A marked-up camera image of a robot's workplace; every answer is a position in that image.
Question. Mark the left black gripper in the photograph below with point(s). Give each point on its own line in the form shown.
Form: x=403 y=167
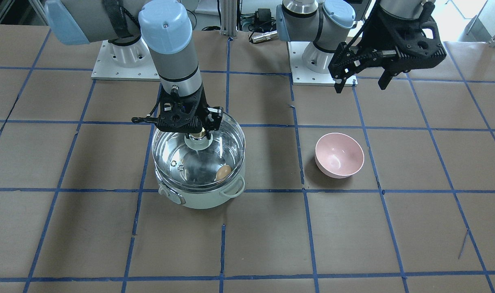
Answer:
x=378 y=36

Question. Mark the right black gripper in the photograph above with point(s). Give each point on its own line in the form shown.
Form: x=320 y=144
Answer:
x=216 y=115

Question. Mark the glass pot lid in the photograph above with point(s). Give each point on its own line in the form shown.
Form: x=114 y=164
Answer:
x=190 y=165

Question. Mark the brown egg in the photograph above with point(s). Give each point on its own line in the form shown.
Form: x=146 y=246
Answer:
x=223 y=172

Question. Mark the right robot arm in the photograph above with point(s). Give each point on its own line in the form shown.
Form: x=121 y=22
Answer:
x=167 y=31

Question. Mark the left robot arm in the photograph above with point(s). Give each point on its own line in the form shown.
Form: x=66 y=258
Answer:
x=327 y=23

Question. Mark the pale green steel pot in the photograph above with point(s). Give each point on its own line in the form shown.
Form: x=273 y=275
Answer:
x=205 y=199

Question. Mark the pink bowl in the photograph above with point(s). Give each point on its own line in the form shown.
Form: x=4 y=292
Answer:
x=338 y=155

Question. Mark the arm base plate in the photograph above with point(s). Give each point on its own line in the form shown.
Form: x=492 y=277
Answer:
x=117 y=61
x=309 y=65

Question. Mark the aluminium frame post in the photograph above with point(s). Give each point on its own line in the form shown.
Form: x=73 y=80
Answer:
x=228 y=13

